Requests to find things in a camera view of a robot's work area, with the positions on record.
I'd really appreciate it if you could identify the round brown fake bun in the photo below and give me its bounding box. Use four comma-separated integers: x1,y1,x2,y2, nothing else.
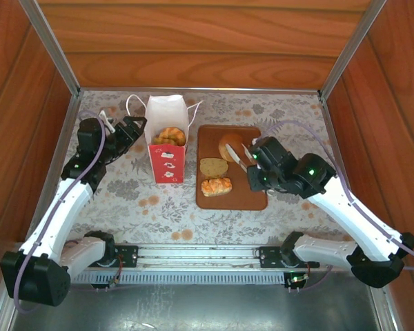
218,133,246,163

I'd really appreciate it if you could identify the fake croissant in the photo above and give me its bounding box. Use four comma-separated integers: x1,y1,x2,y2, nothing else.
157,126,187,147

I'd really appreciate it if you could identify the red and white paper bag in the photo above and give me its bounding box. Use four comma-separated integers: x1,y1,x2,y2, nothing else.
126,94,204,185

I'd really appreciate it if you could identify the grey fake bread slice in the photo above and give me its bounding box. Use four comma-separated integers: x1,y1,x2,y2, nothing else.
199,157,229,178

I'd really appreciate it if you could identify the orange topped fake loaf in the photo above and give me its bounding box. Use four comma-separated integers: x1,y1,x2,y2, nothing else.
201,177,233,198

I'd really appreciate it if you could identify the brown tray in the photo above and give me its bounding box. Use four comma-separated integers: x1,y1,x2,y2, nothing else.
195,124,268,211

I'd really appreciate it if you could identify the floral print tablecloth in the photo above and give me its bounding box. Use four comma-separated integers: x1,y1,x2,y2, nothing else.
29,90,355,246

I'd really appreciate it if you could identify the circuit board with green light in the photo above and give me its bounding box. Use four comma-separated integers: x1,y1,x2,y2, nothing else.
284,271,311,294

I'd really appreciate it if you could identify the shiny metal base sheet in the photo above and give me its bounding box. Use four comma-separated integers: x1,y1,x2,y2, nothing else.
10,282,397,331

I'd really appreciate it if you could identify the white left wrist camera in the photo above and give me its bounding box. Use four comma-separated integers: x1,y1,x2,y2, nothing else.
98,109,117,134

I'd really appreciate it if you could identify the aluminium table edge rail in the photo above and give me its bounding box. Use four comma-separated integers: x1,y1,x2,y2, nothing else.
27,93,82,239
319,98,355,239

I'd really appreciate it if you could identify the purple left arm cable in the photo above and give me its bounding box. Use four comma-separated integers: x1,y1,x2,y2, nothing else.
12,110,107,314

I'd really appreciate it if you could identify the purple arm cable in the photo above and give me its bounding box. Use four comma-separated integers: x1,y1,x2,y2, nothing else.
12,110,107,314
257,120,414,272

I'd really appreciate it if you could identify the aluminium back edge rail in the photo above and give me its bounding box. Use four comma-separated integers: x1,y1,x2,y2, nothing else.
79,86,321,94

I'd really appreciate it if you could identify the aluminium frame post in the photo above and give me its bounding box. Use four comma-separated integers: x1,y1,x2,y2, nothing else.
19,0,81,98
317,0,387,101

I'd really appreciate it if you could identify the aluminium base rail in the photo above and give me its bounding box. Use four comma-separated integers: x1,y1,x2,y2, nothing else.
136,243,262,267

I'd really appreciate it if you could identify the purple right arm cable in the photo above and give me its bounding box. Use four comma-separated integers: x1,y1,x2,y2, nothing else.
257,120,414,272

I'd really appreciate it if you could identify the slotted grey cable duct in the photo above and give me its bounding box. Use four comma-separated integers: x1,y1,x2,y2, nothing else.
70,268,287,285

